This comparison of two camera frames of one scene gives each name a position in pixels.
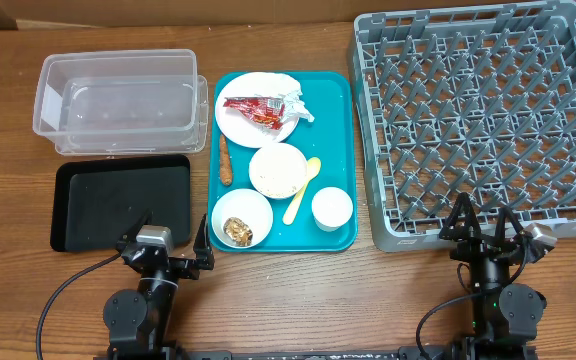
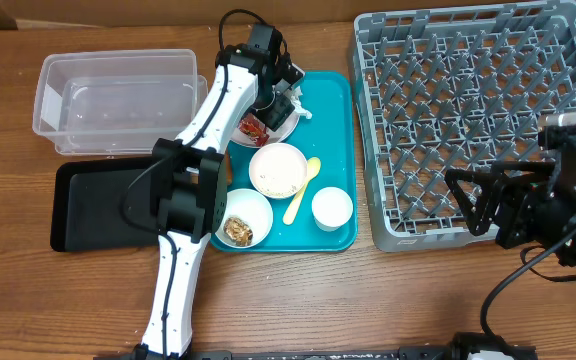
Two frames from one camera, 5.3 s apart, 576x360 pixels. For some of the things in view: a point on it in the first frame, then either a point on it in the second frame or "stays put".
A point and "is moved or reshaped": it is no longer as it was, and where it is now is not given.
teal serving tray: x=310 y=178 stays put
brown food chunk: x=239 y=231 stays put
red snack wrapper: x=266 y=112 is moved or reshaped
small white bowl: x=242 y=218 stays put
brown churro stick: x=225 y=162 stays put
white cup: x=332 y=207 stays put
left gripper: x=202 y=261 to x=276 y=116
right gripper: x=467 y=228 to x=514 y=184
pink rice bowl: x=278 y=170 stays put
